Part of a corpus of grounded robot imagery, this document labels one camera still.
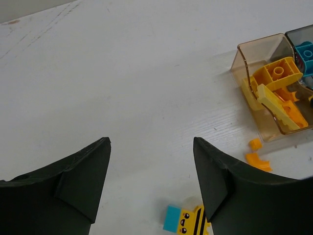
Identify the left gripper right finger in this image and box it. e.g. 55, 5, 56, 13
193, 137, 313, 235

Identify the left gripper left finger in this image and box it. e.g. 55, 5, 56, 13
0, 137, 111, 235

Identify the orange lego cluster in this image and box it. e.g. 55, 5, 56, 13
246, 152, 272, 172

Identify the yellow black striped lego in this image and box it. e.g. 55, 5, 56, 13
177, 204, 211, 235

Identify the small orange lego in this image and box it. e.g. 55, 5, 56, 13
248, 138, 263, 151

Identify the small teal yellow lego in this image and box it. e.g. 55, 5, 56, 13
163, 205, 181, 233

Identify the yellow lego plate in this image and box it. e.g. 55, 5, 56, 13
257, 84, 288, 126

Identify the orange rectangular lego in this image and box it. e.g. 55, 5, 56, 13
282, 100, 308, 130

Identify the yellow lego brick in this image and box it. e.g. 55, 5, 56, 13
241, 57, 303, 111

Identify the teal lego brick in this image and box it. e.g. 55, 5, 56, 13
295, 41, 313, 77

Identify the amber transparent container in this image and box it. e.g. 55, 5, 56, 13
230, 33, 313, 141

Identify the grey transparent container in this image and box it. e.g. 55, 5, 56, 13
285, 25, 313, 90

